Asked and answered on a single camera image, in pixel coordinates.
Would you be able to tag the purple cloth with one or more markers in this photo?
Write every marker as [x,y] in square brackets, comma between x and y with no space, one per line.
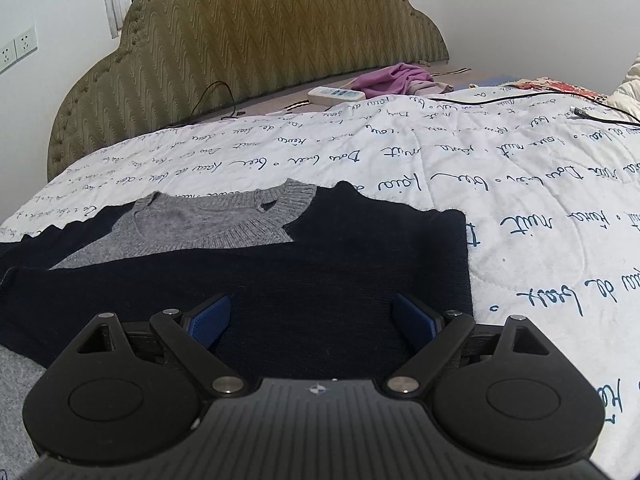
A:
[394,79]

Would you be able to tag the white quilt with blue script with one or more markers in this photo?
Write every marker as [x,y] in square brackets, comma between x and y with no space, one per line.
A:
[549,184]

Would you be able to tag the cream puffy blanket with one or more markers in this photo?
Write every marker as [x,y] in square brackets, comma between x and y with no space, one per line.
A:
[626,96]

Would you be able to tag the white wall socket left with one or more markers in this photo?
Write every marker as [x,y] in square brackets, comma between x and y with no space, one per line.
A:
[19,47]

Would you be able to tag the olive upholstered headboard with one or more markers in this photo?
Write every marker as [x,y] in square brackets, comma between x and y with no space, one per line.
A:
[180,58]

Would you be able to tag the navy and grey sweater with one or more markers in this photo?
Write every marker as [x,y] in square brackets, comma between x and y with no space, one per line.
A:
[312,274]

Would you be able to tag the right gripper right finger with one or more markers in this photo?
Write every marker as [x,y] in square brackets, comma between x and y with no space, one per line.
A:
[435,338]

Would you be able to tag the red patterned cloth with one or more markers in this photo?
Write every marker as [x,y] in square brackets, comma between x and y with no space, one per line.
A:
[549,84]

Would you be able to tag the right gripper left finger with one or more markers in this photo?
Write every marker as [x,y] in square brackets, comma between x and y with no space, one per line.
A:
[189,334]

